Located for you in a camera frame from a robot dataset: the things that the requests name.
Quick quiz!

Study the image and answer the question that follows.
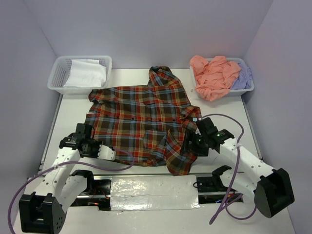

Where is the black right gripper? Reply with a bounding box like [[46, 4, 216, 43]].
[[179, 129, 209, 157]]

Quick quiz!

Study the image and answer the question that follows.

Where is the plaid flannel long sleeve shirt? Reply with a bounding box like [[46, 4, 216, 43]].
[[85, 66, 201, 176]]

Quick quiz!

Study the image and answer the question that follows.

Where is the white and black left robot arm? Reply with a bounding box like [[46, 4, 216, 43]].
[[19, 123, 100, 234]]

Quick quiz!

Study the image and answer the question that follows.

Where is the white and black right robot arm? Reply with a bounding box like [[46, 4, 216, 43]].
[[181, 116, 295, 218]]

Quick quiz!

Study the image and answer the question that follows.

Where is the silver foil tape panel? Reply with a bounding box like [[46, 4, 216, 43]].
[[110, 175, 200, 211]]

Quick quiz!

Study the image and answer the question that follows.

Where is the white plastic basket right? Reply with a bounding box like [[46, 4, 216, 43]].
[[190, 55, 254, 102]]

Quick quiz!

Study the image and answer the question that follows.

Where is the white plastic basket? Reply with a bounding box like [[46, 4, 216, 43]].
[[190, 55, 254, 102], [47, 56, 112, 95]]

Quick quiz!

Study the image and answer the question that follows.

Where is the orange crumpled shirt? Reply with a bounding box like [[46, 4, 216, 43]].
[[190, 55, 241, 102]]

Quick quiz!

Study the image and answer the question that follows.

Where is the white folded cloth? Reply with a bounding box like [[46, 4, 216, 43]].
[[64, 59, 107, 88]]

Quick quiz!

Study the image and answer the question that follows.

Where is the lavender crumpled shirt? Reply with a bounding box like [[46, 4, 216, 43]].
[[231, 62, 253, 90]]

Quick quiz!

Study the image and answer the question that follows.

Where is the white plastic basket left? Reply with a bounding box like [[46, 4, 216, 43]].
[[47, 56, 112, 95]]

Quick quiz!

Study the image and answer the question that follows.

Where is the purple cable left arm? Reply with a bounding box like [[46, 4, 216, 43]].
[[7, 147, 135, 234]]

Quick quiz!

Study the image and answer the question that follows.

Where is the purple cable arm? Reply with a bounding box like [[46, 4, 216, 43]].
[[7, 147, 135, 234], [197, 113, 257, 225]]

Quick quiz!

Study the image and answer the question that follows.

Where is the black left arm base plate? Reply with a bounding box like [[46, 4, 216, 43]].
[[71, 170, 111, 211]]

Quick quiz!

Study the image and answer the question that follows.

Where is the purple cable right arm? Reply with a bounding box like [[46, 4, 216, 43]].
[[197, 113, 257, 225]]

